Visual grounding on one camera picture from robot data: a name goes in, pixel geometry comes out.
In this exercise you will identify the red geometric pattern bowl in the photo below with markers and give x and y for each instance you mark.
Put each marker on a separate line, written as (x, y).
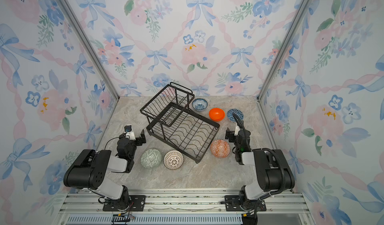
(220, 148)

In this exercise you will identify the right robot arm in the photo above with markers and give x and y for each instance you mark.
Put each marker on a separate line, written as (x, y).
(272, 174)

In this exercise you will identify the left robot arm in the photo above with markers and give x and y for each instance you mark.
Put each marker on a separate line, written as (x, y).
(89, 169)

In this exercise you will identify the black wire dish rack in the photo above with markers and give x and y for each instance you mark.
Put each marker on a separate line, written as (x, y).
(172, 121)

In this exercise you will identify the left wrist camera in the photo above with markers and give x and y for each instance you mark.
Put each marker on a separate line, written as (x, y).
(129, 133)

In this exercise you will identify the aluminium corner post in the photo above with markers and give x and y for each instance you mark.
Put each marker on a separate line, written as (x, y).
(291, 32)
(86, 43)

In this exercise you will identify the aluminium mounting rail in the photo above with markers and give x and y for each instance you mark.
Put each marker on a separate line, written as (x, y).
(184, 207)

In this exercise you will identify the right aluminium corner post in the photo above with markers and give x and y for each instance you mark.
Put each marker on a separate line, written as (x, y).
(291, 32)

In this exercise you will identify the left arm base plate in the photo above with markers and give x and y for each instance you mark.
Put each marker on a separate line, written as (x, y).
(132, 203)

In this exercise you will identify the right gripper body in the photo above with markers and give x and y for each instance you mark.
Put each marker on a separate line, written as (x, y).
(229, 135)

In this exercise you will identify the blue floral bowl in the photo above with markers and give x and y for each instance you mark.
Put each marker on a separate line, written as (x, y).
(199, 104)

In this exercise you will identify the blue triangle pattern bowl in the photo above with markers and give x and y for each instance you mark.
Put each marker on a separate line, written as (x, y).
(237, 112)

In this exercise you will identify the left aluminium corner post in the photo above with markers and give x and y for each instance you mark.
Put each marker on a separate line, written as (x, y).
(86, 43)

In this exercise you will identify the green geometric pattern bowl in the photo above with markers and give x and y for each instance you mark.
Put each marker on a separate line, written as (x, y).
(151, 158)

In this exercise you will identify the brown white pattern bowl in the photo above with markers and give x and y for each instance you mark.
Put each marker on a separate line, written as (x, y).
(173, 160)

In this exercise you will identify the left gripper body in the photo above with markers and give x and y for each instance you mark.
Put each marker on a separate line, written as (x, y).
(140, 138)

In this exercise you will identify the orange plastic bowl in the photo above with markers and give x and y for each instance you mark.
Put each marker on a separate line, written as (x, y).
(217, 114)

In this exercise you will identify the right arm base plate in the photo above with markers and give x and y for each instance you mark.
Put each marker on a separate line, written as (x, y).
(234, 203)

